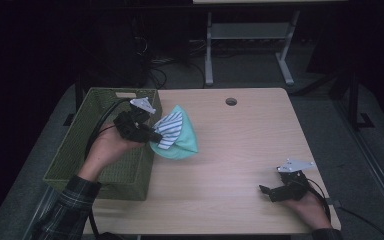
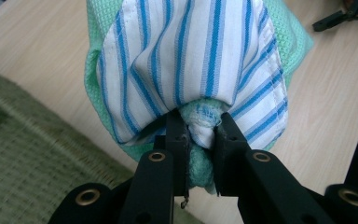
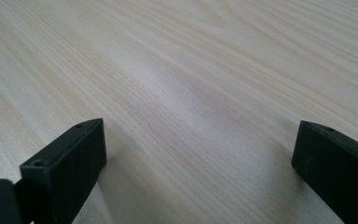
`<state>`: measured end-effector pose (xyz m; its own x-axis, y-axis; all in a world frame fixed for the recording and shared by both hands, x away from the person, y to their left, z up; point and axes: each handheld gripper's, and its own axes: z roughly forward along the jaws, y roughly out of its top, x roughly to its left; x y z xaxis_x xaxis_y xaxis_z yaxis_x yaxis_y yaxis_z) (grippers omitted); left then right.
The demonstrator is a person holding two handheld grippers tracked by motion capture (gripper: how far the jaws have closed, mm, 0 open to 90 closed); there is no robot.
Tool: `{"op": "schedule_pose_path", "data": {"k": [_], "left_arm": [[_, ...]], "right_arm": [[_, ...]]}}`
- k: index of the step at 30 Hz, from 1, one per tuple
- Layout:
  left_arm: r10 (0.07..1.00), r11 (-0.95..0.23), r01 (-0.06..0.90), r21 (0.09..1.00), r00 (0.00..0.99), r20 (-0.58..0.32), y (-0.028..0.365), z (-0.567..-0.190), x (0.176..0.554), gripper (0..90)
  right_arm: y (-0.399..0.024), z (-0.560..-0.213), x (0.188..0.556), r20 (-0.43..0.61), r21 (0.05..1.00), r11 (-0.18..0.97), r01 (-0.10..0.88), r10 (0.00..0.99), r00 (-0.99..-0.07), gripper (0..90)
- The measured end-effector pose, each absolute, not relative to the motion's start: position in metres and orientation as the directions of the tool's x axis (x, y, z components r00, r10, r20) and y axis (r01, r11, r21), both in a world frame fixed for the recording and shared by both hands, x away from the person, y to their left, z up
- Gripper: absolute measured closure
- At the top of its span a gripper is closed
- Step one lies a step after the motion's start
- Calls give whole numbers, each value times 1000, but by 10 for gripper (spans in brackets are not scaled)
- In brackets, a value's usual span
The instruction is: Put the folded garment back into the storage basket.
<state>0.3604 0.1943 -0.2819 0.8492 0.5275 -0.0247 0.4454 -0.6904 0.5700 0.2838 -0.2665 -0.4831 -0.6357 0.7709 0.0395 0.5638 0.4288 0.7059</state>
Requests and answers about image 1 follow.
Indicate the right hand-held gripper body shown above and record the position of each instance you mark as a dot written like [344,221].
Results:
[291,188]

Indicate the mint green striped garment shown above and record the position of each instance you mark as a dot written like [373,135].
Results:
[185,140]

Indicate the white metal table frame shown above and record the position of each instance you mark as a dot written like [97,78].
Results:
[250,31]

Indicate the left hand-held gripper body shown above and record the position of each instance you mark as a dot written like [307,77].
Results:
[131,128]

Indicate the black metal stand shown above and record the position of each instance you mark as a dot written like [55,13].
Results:
[353,96]

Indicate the green woven basket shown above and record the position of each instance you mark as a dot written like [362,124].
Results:
[126,166]

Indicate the person's right hand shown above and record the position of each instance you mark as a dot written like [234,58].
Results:
[311,210]

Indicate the grey tape strip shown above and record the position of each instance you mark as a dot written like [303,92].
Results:
[335,202]

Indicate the person's left hand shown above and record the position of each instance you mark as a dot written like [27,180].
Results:
[108,150]

